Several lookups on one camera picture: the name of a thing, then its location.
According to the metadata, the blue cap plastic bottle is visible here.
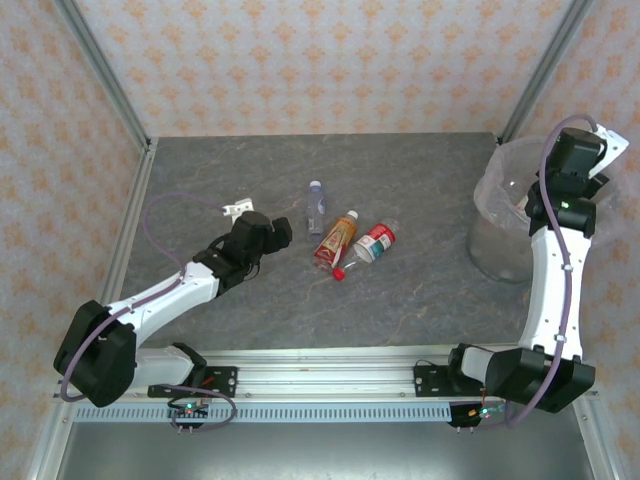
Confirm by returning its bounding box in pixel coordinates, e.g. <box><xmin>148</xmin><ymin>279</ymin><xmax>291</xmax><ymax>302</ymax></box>
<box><xmin>305</xmin><ymin>180</ymin><xmax>329</xmax><ymax>236</ymax></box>

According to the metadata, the orange label plastic bottle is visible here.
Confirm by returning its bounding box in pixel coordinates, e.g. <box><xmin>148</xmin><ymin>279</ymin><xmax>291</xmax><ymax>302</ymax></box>
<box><xmin>313</xmin><ymin>209</ymin><xmax>360</xmax><ymax>272</ymax></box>

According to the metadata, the red cap red label bottle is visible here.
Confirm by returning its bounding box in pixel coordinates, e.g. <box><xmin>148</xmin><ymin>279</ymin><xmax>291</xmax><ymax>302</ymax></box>
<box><xmin>330</xmin><ymin>218</ymin><xmax>401</xmax><ymax>283</ymax></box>

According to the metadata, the white trash bin with liner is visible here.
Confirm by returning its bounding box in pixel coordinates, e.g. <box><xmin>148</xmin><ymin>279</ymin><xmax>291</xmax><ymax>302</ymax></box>
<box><xmin>464</xmin><ymin>134</ymin><xmax>629</xmax><ymax>284</ymax></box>

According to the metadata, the small controller board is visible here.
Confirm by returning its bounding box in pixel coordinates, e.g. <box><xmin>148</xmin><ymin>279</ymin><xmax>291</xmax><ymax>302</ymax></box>
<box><xmin>447</xmin><ymin>399</ymin><xmax>511</xmax><ymax>431</ymax></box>
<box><xmin>167</xmin><ymin>398</ymin><xmax>211</xmax><ymax>431</ymax></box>

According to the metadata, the grey metal panel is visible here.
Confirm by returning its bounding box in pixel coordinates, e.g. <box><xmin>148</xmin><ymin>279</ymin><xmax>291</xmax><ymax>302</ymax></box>
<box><xmin>52</xmin><ymin>420</ymin><xmax>599</xmax><ymax>480</ymax></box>

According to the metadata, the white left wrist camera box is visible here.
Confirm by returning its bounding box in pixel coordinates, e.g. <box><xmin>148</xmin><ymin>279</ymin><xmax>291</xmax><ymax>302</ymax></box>
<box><xmin>222</xmin><ymin>198</ymin><xmax>255</xmax><ymax>217</ymax></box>

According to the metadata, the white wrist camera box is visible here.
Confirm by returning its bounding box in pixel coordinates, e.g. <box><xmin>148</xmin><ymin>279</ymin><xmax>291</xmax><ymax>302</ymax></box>
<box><xmin>222</xmin><ymin>198</ymin><xmax>255</xmax><ymax>217</ymax></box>
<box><xmin>589</xmin><ymin>124</ymin><xmax>630</xmax><ymax>177</ymax></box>

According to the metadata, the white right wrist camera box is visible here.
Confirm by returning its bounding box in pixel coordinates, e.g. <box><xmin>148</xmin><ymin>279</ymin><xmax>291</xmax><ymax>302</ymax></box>
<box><xmin>589</xmin><ymin>124</ymin><xmax>630</xmax><ymax>177</ymax></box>

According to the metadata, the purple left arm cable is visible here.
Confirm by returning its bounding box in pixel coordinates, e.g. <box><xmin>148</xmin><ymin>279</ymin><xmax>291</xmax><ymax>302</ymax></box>
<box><xmin>58</xmin><ymin>192</ymin><xmax>239</xmax><ymax>434</ymax></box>

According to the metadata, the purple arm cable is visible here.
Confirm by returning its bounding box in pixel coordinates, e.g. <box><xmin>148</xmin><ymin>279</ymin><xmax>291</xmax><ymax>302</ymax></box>
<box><xmin>58</xmin><ymin>192</ymin><xmax>239</xmax><ymax>434</ymax></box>
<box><xmin>457</xmin><ymin>114</ymin><xmax>601</xmax><ymax>432</ymax></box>

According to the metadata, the aluminium frame post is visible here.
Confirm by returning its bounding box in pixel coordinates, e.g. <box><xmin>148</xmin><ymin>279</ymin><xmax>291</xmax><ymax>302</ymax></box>
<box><xmin>52</xmin><ymin>0</ymin><xmax>154</xmax><ymax>151</ymax></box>
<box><xmin>497</xmin><ymin>0</ymin><xmax>596</xmax><ymax>146</ymax></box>

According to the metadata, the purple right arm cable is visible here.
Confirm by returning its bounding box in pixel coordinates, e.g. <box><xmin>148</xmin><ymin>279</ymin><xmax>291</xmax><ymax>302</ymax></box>
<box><xmin>457</xmin><ymin>114</ymin><xmax>601</xmax><ymax>432</ymax></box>

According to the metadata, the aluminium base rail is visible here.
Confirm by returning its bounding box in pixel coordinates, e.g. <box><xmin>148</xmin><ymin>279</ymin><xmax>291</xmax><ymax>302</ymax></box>
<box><xmin>52</xmin><ymin>349</ymin><xmax>601</xmax><ymax>401</ymax></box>

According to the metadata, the grey slotted cable duct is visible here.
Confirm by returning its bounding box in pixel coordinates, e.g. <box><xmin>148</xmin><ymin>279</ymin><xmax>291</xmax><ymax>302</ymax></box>
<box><xmin>73</xmin><ymin>403</ymin><xmax>454</xmax><ymax>424</ymax></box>

